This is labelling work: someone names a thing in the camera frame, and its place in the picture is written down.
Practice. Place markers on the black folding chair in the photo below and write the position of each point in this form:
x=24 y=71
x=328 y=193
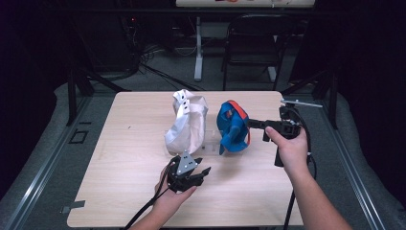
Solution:
x=255 y=41

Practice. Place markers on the grey tape strip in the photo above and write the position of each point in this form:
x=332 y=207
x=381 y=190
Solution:
x=73 y=206

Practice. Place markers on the person's right hand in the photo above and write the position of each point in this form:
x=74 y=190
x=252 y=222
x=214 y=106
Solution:
x=293 y=153

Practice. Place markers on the aluminium floor rail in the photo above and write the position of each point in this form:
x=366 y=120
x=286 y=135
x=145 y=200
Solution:
x=354 y=172
x=44 y=166

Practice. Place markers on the clear acrylic hat stand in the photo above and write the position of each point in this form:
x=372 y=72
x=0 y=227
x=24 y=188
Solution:
x=211 y=142

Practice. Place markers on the blue bucket hat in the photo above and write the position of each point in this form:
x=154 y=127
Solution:
x=234 y=127

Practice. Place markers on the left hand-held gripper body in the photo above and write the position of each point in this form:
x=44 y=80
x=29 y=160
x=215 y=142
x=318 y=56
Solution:
x=185 y=175

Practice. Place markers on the person's left hand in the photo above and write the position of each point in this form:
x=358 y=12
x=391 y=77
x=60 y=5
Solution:
x=169 y=201

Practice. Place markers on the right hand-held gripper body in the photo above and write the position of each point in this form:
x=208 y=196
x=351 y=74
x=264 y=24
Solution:
x=287 y=126

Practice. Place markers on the white desk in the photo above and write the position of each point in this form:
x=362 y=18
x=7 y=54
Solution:
x=198 y=48

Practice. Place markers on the black metal stand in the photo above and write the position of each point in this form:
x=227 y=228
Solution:
x=72 y=92
x=333 y=96

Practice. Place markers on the white bucket hat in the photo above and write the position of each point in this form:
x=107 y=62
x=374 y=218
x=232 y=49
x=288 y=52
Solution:
x=188 y=127

